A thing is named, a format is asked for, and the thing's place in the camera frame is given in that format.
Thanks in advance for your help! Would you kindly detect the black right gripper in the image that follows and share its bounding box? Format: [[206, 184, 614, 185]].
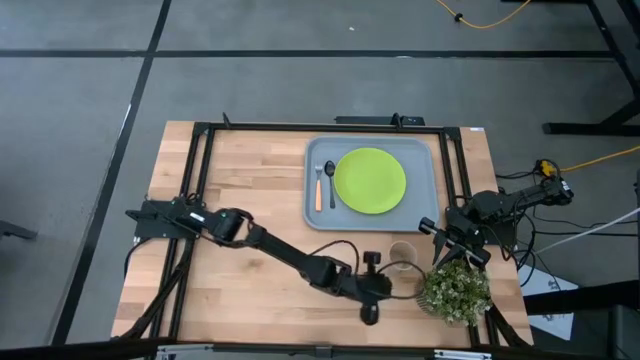
[[417, 207, 495, 273]]

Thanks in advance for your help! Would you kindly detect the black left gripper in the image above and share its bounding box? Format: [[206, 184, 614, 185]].
[[343, 250, 397, 327]]

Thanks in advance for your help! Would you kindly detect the fork with orange handle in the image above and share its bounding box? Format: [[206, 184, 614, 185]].
[[313, 164, 325, 213]]

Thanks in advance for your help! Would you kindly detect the lime green plate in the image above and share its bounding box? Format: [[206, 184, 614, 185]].
[[333, 146, 408, 216]]

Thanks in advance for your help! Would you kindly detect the dark metal spoon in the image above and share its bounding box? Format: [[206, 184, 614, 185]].
[[323, 159, 338, 210]]

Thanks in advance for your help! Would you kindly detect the cream ribbed paper cup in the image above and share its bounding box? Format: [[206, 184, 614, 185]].
[[388, 239, 419, 272]]

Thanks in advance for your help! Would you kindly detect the grey plastic tray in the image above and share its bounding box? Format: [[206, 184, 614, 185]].
[[302, 135, 442, 234]]

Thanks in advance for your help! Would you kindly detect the small artificial potted plant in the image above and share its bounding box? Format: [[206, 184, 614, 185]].
[[415, 258, 494, 328]]

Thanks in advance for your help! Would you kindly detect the white paper sheet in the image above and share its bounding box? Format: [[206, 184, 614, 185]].
[[516, 263, 580, 342]]

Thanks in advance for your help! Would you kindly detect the black floor stand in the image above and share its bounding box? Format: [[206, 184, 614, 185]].
[[541, 0, 640, 137]]

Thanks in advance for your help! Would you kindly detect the black stand foot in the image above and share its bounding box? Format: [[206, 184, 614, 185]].
[[0, 219, 40, 242]]

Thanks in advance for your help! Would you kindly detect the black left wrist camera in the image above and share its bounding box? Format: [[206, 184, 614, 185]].
[[372, 277, 396, 302]]

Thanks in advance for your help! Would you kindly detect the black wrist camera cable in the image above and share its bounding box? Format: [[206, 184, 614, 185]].
[[308, 238, 427, 301]]

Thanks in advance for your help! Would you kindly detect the black cable bundle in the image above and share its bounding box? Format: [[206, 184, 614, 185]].
[[493, 168, 640, 290]]

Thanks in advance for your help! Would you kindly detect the white cable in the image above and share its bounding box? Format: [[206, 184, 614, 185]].
[[531, 206, 640, 257]]

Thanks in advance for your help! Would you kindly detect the yellow extension cable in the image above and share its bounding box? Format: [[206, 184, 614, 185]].
[[535, 145, 640, 177], [433, 0, 533, 30]]

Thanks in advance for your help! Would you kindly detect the black table frame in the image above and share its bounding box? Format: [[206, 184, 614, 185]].
[[111, 112, 532, 360]]

